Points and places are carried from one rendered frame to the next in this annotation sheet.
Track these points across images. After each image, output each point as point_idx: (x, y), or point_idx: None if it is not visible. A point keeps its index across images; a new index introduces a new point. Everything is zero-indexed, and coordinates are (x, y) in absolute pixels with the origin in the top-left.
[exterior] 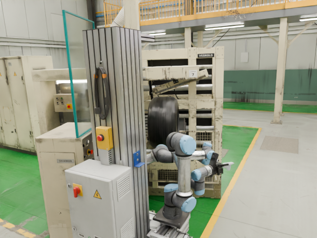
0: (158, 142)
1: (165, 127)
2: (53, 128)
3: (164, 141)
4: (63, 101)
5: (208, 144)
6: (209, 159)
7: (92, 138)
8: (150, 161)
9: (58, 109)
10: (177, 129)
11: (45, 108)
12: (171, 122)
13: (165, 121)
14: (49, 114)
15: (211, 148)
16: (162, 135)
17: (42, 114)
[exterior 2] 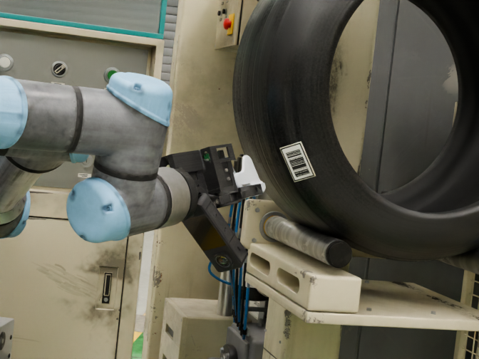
0: (253, 161)
1: (256, 55)
2: (212, 117)
3: (261, 155)
4: (228, 6)
5: (112, 77)
6: (94, 198)
7: (53, 68)
8: (1, 156)
9: (218, 40)
10: (323, 87)
11: (190, 33)
12: (281, 23)
13: (267, 19)
14: (207, 58)
15: (70, 92)
16: (248, 107)
17: (175, 52)
